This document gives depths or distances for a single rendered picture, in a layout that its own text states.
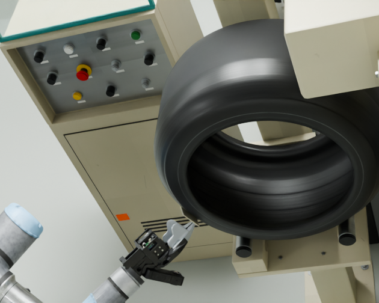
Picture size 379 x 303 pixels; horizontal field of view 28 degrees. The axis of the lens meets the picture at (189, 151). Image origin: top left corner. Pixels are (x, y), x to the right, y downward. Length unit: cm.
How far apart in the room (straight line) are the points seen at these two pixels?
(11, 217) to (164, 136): 48
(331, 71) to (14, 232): 104
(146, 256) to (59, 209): 188
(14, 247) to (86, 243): 159
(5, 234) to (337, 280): 131
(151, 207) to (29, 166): 127
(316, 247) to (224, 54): 67
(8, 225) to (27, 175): 209
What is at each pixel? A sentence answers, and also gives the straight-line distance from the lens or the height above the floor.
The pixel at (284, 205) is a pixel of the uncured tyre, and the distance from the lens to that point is 212.
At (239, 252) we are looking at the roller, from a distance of 206.
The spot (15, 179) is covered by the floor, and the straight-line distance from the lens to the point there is 412.
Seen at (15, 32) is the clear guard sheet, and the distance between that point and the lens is 255.
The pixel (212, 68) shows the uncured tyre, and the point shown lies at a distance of 173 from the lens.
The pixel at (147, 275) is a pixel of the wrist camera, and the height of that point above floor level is 102.
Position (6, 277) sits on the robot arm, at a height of 115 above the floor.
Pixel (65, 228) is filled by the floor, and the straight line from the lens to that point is 370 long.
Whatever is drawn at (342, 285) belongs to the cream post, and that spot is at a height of 15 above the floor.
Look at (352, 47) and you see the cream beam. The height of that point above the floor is 173.
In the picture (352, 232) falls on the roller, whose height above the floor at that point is 91.
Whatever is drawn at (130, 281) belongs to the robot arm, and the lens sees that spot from 194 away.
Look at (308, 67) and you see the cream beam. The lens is 126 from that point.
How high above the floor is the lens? 250
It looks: 42 degrees down
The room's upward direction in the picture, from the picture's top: 25 degrees counter-clockwise
